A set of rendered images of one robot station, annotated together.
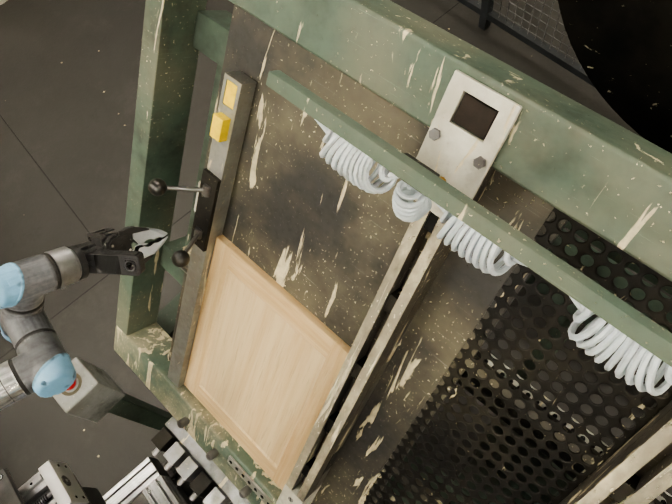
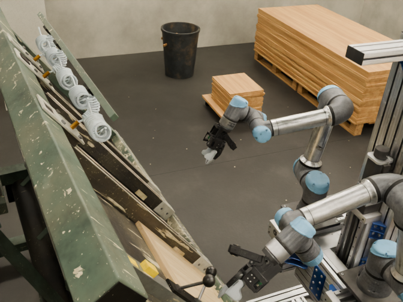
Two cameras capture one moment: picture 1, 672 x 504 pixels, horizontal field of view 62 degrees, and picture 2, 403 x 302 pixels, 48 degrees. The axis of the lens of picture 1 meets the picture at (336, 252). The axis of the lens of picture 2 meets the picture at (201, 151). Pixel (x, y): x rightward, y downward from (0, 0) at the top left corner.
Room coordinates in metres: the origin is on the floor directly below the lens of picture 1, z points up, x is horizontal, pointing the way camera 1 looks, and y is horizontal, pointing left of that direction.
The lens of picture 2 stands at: (1.65, 0.33, 2.55)
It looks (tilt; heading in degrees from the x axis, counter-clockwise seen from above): 33 degrees down; 183
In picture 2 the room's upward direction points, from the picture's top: 3 degrees clockwise
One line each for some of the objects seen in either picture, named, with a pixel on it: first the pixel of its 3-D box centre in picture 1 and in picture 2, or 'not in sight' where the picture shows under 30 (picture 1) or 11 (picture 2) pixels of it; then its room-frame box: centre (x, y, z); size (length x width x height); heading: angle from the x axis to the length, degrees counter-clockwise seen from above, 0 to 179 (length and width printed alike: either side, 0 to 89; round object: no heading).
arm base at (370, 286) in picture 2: not in sight; (376, 276); (0.23, 1.03, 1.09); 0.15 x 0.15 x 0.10
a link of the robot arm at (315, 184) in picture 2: not in sight; (315, 187); (-0.22, 0.81, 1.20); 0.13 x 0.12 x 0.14; 13
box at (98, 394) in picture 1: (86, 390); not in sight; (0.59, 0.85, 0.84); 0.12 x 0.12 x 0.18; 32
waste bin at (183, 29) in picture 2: not in sight; (179, 51); (-4.32, -0.38, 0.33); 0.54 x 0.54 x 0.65
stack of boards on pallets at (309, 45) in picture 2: not in sight; (332, 60); (-4.25, 1.68, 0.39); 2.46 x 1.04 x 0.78; 27
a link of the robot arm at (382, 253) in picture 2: not in sight; (385, 257); (0.23, 1.03, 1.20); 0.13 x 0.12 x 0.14; 23
